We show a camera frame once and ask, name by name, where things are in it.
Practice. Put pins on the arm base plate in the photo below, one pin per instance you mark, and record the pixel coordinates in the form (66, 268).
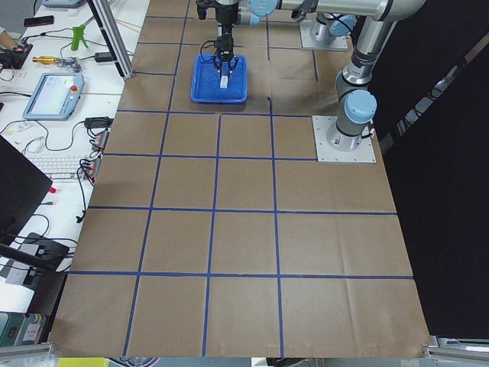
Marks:
(334, 147)
(316, 36)

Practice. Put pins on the teach pendant tablet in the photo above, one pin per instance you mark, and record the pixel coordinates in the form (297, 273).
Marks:
(55, 96)

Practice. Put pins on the green handled reach grabber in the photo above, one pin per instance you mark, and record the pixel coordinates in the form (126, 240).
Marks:
(78, 37)

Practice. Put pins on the white keyboard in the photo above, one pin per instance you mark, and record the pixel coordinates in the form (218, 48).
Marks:
(60, 166)

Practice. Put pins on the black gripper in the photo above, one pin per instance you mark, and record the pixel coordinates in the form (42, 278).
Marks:
(224, 16)

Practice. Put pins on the white block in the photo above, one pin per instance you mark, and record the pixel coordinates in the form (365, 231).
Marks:
(224, 80)

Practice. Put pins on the black power adapter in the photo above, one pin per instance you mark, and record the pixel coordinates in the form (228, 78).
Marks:
(103, 57)

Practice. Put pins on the black computer monitor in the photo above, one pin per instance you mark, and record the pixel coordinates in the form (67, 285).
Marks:
(23, 188)

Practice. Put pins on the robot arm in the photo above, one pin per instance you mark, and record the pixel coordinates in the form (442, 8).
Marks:
(231, 13)
(358, 106)

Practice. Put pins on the aluminium frame post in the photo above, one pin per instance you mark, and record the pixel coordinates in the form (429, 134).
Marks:
(105, 20)

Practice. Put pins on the blue plastic tray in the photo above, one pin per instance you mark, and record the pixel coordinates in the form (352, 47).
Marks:
(206, 82)

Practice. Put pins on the black smartphone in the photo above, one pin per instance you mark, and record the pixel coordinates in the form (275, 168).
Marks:
(38, 21)

